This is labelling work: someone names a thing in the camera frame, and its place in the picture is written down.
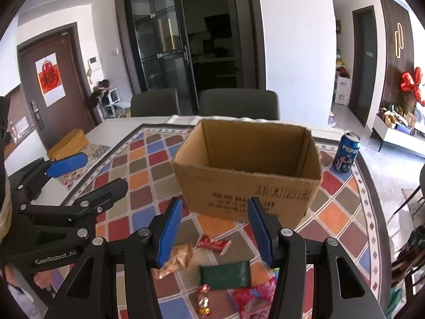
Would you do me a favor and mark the yellow woven box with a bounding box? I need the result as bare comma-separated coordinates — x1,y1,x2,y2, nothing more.
47,129,89,160

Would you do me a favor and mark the patterned paper placemat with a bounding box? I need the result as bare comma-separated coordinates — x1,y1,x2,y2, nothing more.
56,142,113,192

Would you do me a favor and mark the beige red snack bag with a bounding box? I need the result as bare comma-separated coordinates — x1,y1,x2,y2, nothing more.
152,244,193,279

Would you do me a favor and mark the small red candy wrapper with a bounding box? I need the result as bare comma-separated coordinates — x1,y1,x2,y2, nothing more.
196,234,232,255

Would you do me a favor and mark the colourful checkered table mat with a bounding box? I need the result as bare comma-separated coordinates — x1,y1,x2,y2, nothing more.
42,124,393,319

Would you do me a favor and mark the dark green snack packet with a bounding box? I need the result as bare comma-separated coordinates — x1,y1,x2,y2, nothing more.
198,261,251,290

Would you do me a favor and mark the pink snack bag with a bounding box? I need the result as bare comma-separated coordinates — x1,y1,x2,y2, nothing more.
230,277,277,319

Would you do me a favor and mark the brown cardboard box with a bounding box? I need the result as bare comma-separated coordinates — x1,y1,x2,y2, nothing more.
172,120,322,228

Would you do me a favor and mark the red yellow wrapped candy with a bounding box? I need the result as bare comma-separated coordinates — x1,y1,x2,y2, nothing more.
197,284,210,318

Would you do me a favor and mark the red fu door poster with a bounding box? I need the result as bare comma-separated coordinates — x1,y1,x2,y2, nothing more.
35,53,66,107

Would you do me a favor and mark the grey dining chair left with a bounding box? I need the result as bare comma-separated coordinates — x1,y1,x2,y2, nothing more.
130,89,180,117

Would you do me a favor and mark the grey dining chair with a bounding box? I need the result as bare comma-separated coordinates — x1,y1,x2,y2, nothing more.
130,89,180,117
198,89,280,120

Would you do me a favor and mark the blue pepsi can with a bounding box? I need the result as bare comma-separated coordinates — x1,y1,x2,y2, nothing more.
333,131,361,173

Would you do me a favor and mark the grey dining chair right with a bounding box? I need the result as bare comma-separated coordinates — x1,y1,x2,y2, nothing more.
198,89,280,120

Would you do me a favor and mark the white low cabinet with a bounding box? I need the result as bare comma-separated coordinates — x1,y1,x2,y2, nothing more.
372,115,425,158

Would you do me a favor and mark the red bow decoration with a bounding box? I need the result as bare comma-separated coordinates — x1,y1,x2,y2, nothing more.
401,67,425,107

